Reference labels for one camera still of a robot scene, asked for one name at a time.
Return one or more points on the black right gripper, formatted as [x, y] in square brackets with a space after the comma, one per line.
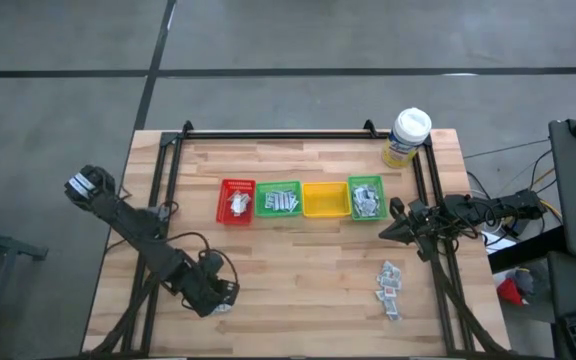
[420, 222]

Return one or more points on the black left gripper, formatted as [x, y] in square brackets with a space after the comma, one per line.
[205, 287]

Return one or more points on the alcohol antiseptic pad packet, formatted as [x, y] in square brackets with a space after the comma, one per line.
[371, 209]
[365, 200]
[359, 206]
[360, 192]
[372, 192]

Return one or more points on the white narrow packet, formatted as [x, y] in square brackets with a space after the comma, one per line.
[238, 206]

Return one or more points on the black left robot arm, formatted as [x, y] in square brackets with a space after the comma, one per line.
[133, 225]

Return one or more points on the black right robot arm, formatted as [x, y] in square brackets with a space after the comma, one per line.
[508, 205]

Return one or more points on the green plastic basket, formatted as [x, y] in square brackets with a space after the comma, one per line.
[350, 200]
[278, 186]

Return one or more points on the yellow plastic basket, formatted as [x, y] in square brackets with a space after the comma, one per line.
[325, 199]

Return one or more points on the Lysol wipes canister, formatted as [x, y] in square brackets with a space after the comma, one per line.
[408, 137]

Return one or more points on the white paper sheet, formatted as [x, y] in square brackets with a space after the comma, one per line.
[498, 242]

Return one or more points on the red plastic basket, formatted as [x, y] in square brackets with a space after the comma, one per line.
[223, 187]

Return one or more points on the black power adapter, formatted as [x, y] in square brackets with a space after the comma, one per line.
[520, 227]

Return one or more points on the red cloth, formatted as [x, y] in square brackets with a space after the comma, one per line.
[510, 292]

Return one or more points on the black diagonal beam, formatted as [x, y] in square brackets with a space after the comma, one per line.
[528, 250]

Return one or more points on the grey cloth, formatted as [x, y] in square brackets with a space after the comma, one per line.
[533, 280]

